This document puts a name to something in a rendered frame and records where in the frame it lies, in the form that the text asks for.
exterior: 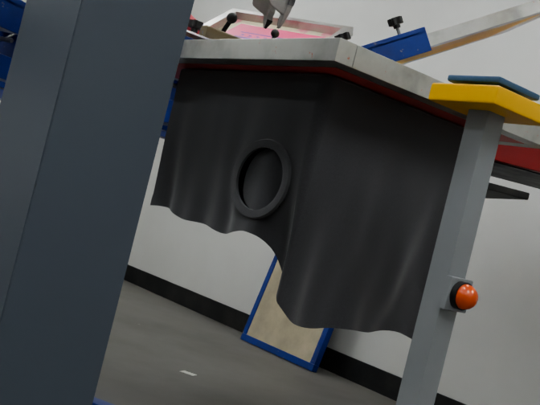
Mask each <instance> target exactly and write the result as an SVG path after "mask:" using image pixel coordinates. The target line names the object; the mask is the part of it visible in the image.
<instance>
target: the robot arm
mask: <svg viewBox="0 0 540 405"><path fill-rule="evenodd" d="M295 1H296V0H253V1H252V5H253V6H254V7H255V8H256V9H257V10H258V11H259V12H260V13H262V14H263V15H264V18H263V25H264V28H265V29H267V28H268V27H269V26H270V25H271V24H272V19H273V16H274V14H275V12H276V11H278V12H279V13H280V17H279V18H278V22H277V28H278V29H279V28H281V27H282V25H283V24H284V22H285V20H286V19H287V17H288V15H289V14H290V12H291V9H292V8H293V6H294V4H295Z"/></svg>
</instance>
